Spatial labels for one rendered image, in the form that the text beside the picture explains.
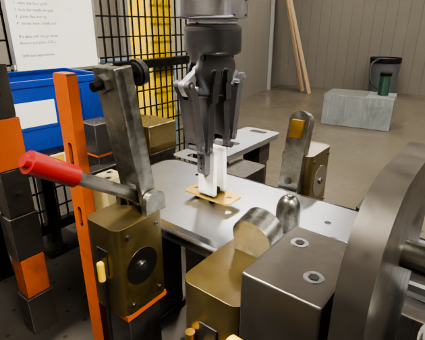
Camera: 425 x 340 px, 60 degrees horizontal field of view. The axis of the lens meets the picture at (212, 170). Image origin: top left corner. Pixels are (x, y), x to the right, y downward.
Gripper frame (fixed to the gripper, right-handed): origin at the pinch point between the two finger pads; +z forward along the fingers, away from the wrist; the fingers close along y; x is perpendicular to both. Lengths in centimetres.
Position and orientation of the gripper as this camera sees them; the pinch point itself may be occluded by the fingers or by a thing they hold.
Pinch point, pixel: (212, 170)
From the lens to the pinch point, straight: 54.5
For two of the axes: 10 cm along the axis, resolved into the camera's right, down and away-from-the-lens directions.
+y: 6.2, -2.9, 7.3
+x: -7.9, -2.3, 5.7
